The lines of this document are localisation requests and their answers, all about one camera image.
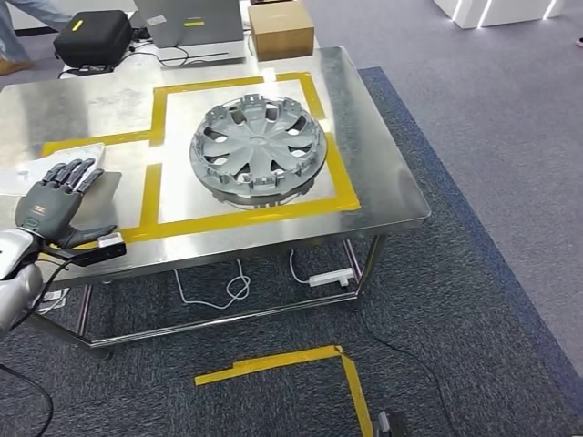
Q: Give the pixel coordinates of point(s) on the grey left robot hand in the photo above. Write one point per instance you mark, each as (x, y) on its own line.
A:
(50, 205)

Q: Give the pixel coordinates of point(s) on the white plastic part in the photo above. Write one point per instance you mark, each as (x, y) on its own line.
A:
(27, 172)

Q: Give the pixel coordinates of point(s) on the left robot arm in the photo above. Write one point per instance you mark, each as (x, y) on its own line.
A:
(16, 277)

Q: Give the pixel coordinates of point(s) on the stainless steel workbench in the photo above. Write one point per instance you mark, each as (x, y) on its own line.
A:
(373, 181)

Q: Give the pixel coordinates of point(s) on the white power adapter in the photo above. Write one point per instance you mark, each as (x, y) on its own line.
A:
(54, 298)

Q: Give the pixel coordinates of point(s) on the person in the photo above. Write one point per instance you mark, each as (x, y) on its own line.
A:
(13, 36)

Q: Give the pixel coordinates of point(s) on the black bag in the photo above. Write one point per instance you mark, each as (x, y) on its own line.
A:
(93, 36)

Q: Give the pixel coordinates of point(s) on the white table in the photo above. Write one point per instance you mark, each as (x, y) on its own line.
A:
(146, 60)

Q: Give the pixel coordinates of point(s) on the grey plastic wheel hubcap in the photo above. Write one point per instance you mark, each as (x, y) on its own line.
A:
(257, 145)

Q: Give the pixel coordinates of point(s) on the yellow floor tape marking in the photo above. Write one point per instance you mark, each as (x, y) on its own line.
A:
(273, 362)

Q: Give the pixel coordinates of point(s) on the brown cardboard box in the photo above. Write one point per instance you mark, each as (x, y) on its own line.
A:
(282, 30)

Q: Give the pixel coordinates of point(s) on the white power strip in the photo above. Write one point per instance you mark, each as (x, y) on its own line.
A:
(330, 277)

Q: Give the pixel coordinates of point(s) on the dark robot foot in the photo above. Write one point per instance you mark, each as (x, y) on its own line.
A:
(392, 425)

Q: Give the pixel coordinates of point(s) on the dark grey floor mat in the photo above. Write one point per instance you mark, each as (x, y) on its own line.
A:
(455, 301)

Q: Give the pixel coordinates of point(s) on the white display platform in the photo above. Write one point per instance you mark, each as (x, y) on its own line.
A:
(501, 12)

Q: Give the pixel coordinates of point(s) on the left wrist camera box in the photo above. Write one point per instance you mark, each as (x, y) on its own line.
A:
(109, 244)

